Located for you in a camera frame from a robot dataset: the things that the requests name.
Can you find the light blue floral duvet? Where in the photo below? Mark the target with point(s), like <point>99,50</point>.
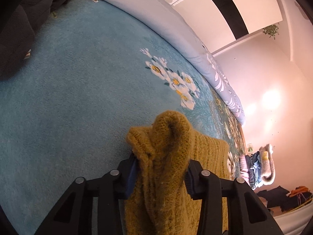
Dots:
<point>169,24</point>

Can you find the mustard yellow knit sweater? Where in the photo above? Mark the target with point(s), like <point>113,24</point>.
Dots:
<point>159,203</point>

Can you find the dark grey white Kappa sweatshirt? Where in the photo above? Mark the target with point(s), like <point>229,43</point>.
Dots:
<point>19,33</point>

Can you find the teal floral bed blanket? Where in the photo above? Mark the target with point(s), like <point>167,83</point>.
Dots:
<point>93,73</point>

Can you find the white black striped wardrobe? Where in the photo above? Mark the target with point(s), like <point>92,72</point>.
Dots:
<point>219,23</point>

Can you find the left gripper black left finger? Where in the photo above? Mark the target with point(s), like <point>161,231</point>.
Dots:
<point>93,204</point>

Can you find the dark clothes pile on floor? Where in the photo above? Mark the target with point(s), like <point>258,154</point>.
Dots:
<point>285,200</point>

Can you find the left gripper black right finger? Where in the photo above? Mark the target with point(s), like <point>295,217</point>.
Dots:
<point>228,207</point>

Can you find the stack of folded clothes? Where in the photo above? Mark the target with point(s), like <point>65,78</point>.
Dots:
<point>258,169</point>

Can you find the green hanging plant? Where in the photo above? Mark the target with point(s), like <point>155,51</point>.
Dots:
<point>272,31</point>

